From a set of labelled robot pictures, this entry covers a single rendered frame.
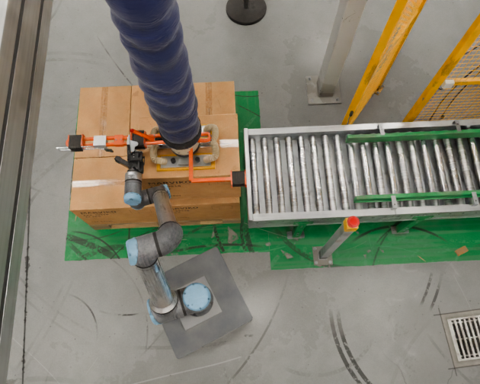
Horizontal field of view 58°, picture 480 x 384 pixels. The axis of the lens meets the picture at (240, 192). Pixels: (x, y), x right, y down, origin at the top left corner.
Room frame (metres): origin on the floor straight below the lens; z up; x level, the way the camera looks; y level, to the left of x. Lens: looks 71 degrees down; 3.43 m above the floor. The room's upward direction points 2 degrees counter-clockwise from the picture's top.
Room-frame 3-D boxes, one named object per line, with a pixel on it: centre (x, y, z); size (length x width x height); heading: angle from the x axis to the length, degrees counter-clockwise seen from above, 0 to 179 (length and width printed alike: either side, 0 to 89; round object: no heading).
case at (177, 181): (1.10, 0.30, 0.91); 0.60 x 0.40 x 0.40; 91
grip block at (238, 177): (0.83, 0.01, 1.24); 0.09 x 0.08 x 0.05; 1
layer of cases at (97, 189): (1.41, 0.61, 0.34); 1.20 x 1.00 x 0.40; 91
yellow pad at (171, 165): (0.99, 0.31, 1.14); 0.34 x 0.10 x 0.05; 91
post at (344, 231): (0.63, -0.64, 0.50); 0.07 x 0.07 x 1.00; 1
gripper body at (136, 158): (0.94, 0.57, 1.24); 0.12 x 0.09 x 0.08; 1
